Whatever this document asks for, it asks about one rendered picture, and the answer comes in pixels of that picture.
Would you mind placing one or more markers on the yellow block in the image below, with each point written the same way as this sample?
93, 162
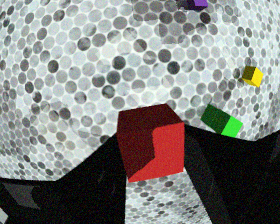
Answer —
252, 75

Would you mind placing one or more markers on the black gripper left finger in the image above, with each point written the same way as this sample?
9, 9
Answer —
92, 193

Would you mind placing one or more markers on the green block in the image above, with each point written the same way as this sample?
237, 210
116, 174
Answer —
225, 124
209, 114

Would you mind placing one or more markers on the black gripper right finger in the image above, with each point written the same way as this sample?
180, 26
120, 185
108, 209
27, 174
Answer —
227, 172

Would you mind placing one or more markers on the small purple block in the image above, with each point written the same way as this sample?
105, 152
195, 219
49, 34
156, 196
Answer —
197, 4

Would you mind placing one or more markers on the red block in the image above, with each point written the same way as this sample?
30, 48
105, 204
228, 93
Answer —
151, 142

